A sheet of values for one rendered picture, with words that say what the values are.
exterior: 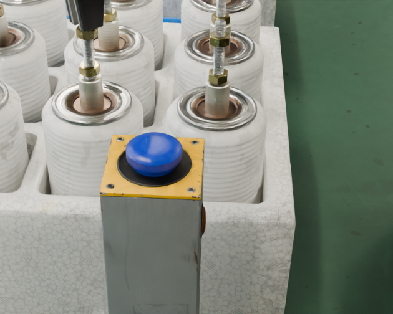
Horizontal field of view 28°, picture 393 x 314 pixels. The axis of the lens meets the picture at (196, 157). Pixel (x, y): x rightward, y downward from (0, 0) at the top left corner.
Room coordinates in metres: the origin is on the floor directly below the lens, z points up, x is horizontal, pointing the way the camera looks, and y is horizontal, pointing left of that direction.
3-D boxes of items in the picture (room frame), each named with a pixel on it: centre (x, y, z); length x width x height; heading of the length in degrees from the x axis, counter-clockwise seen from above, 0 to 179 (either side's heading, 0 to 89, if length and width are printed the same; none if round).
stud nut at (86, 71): (0.62, 0.10, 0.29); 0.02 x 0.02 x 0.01; 15
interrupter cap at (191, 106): (0.62, -0.02, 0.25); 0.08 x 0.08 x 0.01
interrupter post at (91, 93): (0.62, 0.10, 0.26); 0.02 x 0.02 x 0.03
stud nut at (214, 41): (0.62, -0.02, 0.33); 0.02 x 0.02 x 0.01; 86
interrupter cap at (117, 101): (0.62, 0.10, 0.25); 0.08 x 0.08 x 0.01
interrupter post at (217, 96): (0.62, -0.02, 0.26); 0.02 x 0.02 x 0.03
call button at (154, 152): (0.45, 0.03, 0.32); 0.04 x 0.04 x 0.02
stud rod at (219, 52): (0.62, -0.02, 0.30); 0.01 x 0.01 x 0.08
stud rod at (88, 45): (0.62, 0.10, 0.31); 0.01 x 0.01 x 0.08
